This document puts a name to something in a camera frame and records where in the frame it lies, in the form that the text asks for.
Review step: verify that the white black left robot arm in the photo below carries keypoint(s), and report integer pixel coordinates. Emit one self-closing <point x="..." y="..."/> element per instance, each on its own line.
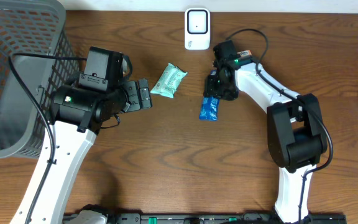
<point x="77" y="117"/>

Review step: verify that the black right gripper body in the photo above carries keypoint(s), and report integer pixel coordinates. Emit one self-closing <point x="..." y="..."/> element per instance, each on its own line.
<point x="216" y="88"/>

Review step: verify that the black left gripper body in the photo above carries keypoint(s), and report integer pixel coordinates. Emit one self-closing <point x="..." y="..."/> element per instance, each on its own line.
<point x="132" y="96"/>

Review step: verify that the blue Oreo cookie pack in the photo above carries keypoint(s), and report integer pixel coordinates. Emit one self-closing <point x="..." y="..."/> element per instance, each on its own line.
<point x="210" y="104"/>

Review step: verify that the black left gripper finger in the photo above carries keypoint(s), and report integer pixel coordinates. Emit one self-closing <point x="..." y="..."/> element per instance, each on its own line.
<point x="133" y="96"/>
<point x="144" y="94"/>

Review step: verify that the small orange carton box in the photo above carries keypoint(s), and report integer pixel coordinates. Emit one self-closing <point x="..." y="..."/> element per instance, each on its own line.
<point x="244" y="54"/>

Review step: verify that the white barcode scanner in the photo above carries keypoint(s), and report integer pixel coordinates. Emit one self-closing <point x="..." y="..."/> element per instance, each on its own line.
<point x="197" y="28"/>

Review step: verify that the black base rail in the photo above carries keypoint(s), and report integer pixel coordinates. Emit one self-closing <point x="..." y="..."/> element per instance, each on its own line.
<point x="197" y="218"/>

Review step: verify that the grey plastic basket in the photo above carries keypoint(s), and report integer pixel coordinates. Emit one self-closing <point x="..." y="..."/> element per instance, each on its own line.
<point x="33" y="39"/>

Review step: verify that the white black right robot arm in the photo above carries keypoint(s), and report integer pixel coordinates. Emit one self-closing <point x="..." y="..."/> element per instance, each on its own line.
<point x="296" y="134"/>

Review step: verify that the mint green wipes pack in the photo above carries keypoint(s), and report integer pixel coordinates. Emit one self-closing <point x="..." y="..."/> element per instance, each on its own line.
<point x="169" y="81"/>

